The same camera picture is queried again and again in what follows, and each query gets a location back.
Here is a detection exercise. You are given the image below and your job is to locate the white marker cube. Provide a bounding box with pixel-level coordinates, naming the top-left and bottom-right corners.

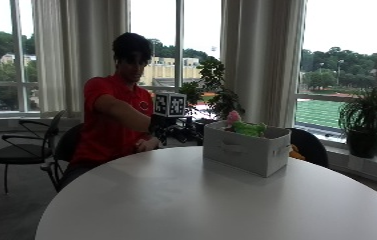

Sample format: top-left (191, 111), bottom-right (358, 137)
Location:
top-left (151, 92), bottom-right (187, 119)

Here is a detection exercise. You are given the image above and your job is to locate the white fabric storage box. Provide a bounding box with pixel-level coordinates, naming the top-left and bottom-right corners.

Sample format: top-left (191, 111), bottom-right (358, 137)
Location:
top-left (201, 120), bottom-right (293, 178)

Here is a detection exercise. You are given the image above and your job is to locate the the person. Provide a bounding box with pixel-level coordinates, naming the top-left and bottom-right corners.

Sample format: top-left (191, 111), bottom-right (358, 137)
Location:
top-left (56, 32), bottom-right (163, 192)

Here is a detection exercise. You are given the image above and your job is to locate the green and pink soft toy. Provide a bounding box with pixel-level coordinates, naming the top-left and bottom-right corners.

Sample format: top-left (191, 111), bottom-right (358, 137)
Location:
top-left (223, 110), bottom-right (267, 138)

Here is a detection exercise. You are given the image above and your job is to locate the tall leafy potted plant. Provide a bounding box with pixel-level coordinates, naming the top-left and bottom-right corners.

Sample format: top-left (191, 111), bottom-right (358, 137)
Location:
top-left (177, 55), bottom-right (246, 128)

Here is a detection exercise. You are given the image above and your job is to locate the orange soft toy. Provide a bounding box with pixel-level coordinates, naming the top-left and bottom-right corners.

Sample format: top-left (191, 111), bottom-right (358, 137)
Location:
top-left (287, 143), bottom-right (306, 161)

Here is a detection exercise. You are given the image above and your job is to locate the white curtain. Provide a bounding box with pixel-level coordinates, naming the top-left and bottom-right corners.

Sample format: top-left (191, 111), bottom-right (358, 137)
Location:
top-left (219, 0), bottom-right (307, 128)
top-left (29, 0), bottom-right (131, 118)

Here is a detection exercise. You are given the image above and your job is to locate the black chair with armrests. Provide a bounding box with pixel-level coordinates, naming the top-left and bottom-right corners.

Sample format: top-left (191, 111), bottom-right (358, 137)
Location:
top-left (0, 110), bottom-right (66, 221)

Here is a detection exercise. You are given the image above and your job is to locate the potted grass plant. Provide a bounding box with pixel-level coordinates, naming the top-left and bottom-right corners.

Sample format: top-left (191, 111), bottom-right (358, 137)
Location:
top-left (336, 87), bottom-right (377, 159)

